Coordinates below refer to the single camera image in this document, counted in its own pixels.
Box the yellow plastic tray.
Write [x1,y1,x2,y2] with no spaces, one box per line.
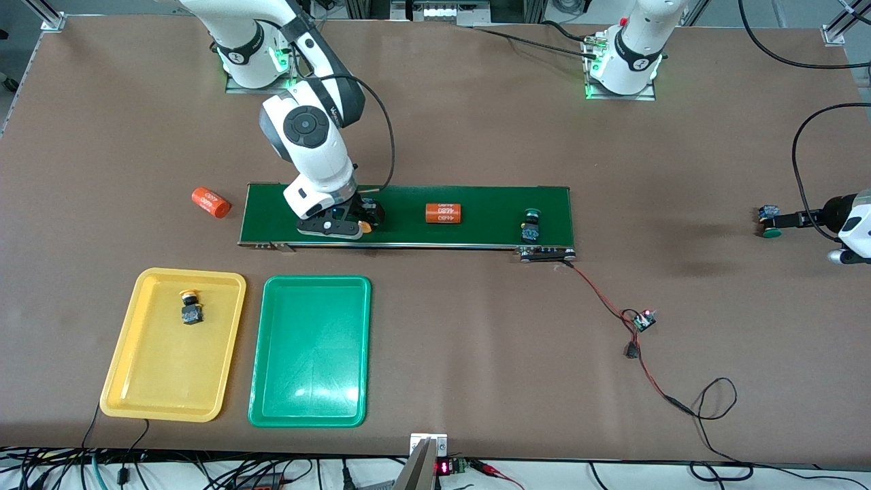
[100,267,247,423]

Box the metal frame with light strip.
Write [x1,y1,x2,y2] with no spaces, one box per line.
[344,0,548,28]

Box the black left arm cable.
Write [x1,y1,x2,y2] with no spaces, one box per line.
[738,0,871,242]

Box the orange cylinder white print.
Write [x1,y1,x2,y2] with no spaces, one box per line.
[191,187,232,219]
[425,203,464,225]

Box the red clip test lead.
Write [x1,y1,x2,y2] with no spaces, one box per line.
[470,459,526,490]

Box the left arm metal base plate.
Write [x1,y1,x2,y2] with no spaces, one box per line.
[584,34,657,101]

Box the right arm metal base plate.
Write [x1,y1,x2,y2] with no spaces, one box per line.
[226,20,303,95]

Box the thin black power cable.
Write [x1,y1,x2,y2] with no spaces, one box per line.
[470,20,603,62]

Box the green conveyor belt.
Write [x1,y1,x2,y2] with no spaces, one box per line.
[238,182,578,264]

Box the thin black looped wire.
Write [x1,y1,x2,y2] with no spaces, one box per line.
[687,378,756,483]

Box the aluminium corner profile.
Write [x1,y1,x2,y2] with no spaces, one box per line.
[24,0,67,33]
[822,0,871,47]

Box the aluminium camera bracket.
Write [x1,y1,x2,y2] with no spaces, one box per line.
[393,432,448,490]

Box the green plastic tray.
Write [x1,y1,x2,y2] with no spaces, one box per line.
[248,275,372,428]

